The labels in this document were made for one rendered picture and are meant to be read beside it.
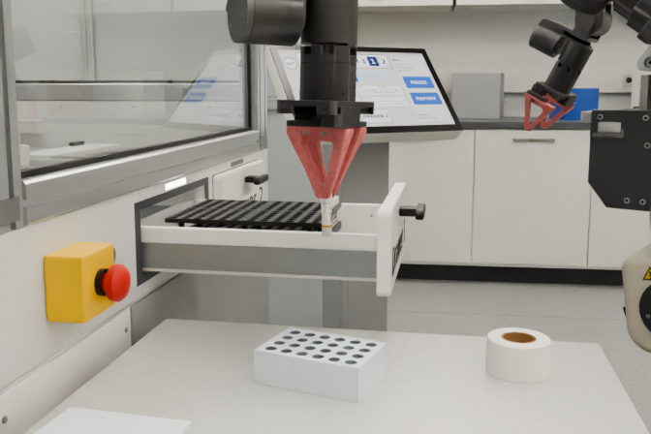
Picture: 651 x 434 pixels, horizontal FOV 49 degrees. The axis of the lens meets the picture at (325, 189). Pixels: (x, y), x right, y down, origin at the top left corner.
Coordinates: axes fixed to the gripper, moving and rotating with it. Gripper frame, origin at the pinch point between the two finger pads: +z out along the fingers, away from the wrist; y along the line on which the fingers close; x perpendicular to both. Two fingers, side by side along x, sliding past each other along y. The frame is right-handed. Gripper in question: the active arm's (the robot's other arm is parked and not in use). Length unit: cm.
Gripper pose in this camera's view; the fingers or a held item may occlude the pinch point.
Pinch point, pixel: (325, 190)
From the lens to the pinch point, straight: 74.5
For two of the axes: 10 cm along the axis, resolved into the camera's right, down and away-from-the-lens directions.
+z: -0.2, 9.9, 1.2
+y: -4.3, 1.0, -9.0
